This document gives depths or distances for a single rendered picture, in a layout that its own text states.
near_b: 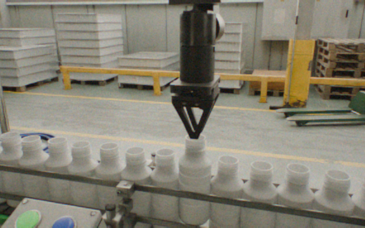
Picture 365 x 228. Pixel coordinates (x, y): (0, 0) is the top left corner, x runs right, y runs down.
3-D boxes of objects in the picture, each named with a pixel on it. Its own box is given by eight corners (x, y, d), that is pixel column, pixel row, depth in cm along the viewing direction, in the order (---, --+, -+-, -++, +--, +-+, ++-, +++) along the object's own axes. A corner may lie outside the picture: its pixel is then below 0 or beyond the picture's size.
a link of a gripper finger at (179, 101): (218, 130, 54) (220, 80, 52) (211, 145, 48) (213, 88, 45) (182, 127, 56) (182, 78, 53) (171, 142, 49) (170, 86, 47)
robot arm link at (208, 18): (174, 5, 44) (212, 4, 43) (187, 7, 50) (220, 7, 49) (175, 52, 46) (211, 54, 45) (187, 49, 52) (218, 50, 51)
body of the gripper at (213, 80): (220, 85, 54) (222, 43, 52) (210, 99, 44) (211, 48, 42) (185, 83, 55) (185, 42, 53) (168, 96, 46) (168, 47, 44)
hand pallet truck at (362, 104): (364, 113, 467) (379, 35, 432) (390, 124, 416) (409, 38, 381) (273, 115, 455) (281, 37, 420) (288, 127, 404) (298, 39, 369)
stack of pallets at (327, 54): (311, 85, 662) (317, 38, 631) (366, 88, 634) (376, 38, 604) (319, 99, 546) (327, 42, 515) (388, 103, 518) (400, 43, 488)
